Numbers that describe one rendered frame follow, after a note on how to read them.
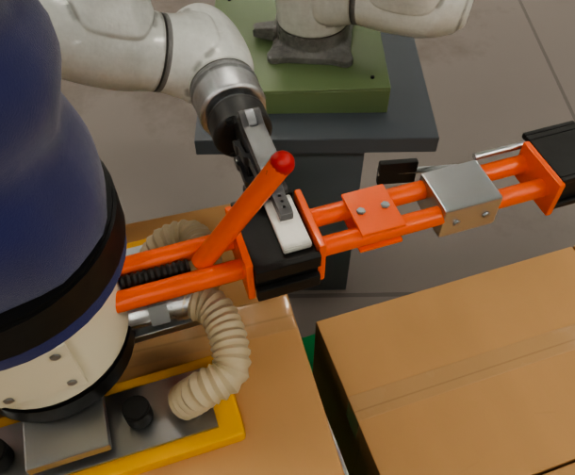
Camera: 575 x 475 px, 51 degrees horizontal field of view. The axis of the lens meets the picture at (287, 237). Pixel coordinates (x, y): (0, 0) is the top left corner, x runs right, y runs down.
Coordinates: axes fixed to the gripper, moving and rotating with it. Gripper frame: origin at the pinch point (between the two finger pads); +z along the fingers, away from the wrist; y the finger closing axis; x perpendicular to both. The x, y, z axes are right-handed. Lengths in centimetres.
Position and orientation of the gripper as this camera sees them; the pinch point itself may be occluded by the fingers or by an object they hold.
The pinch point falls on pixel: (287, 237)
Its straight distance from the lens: 64.5
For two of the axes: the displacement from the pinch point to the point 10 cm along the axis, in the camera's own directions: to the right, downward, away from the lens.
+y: 0.0, 6.1, 7.9
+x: -9.5, 2.5, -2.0
